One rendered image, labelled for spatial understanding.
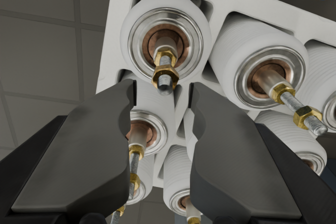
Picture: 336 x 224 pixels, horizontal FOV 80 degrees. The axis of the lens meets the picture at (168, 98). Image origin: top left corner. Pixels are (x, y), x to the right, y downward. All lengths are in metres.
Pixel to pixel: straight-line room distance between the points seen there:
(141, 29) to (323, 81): 0.22
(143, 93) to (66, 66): 0.31
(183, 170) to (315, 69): 0.24
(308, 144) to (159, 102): 0.21
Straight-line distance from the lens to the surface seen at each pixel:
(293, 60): 0.25
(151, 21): 0.20
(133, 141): 0.24
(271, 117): 0.38
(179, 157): 0.38
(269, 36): 0.24
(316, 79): 0.31
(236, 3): 0.29
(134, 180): 0.21
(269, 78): 0.23
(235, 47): 0.24
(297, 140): 0.34
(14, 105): 0.67
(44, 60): 0.56
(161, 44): 0.18
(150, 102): 0.25
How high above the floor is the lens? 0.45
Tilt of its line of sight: 59 degrees down
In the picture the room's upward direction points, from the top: 179 degrees clockwise
